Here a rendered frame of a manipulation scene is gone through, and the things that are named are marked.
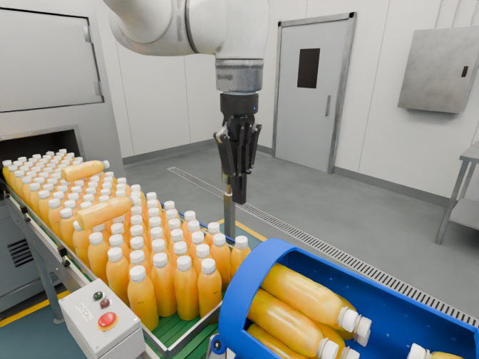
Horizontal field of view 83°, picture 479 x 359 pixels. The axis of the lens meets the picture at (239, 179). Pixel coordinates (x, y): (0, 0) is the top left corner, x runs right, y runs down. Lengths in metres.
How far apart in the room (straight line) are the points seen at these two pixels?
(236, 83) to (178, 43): 0.12
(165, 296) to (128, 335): 0.22
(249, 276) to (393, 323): 0.36
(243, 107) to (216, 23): 0.14
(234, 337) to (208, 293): 0.22
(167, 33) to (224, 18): 0.10
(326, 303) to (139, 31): 0.60
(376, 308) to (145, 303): 0.59
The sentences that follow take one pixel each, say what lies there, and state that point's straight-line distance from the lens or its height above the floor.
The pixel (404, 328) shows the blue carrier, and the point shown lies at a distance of 0.78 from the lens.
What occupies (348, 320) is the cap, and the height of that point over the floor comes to 1.17.
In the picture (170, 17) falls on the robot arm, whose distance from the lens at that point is 0.52.
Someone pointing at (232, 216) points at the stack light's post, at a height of 0.99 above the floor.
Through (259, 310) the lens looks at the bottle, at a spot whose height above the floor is 1.14.
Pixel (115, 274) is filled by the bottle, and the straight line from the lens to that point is 0.93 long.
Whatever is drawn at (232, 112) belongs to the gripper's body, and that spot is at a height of 1.54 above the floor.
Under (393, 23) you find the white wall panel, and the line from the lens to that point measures 4.09.
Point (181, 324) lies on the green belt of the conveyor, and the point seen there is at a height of 0.90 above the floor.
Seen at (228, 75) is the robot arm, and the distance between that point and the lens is 0.51.
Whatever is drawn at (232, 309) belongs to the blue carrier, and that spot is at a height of 1.16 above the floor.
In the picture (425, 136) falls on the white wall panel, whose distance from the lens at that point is 3.96.
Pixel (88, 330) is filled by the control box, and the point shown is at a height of 1.10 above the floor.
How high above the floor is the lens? 1.62
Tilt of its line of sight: 23 degrees down
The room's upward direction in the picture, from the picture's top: straight up
